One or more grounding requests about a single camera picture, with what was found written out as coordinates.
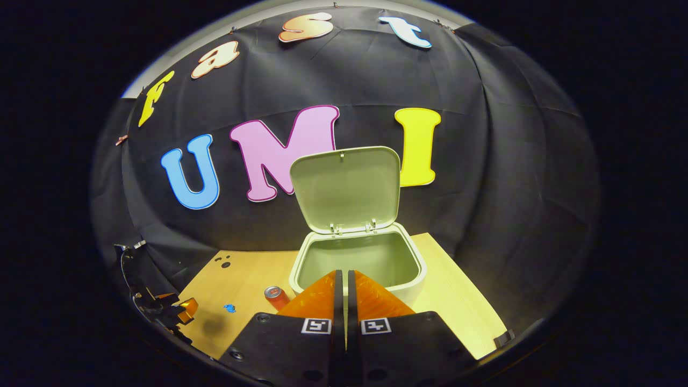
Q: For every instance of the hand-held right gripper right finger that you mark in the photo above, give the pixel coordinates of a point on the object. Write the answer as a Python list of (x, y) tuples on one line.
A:
[(398, 349)]

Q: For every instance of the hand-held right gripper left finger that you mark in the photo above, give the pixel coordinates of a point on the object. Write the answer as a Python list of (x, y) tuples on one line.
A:
[(290, 349)]

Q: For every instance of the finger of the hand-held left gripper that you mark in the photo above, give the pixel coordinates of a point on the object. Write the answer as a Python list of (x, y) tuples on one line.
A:
[(188, 309)]

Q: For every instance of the red pop can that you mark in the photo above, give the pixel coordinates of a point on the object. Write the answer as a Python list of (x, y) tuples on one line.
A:
[(276, 298)]

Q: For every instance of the green desktop garbage bin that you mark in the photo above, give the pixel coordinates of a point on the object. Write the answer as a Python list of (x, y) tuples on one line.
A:
[(349, 188)]

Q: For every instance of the wooden desktop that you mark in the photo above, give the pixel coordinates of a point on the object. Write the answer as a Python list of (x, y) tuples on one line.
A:
[(462, 301)]

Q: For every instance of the red cloth clip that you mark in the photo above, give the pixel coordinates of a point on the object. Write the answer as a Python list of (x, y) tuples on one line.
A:
[(122, 140)]

